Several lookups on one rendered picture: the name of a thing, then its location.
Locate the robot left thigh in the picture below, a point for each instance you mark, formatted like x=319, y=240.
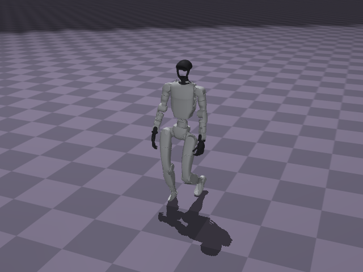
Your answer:
x=187, y=156

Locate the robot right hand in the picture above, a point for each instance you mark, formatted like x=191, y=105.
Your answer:
x=154, y=132

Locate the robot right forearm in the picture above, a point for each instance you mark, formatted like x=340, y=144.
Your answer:
x=158, y=119

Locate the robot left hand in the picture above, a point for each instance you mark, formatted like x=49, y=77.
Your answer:
x=200, y=147

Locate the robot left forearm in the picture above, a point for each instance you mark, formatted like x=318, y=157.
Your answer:
x=202, y=125

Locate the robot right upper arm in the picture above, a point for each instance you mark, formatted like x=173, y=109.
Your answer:
x=165, y=96

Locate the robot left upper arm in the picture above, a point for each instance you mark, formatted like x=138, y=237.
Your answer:
x=200, y=92

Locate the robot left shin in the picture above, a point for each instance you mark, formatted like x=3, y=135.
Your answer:
x=194, y=179

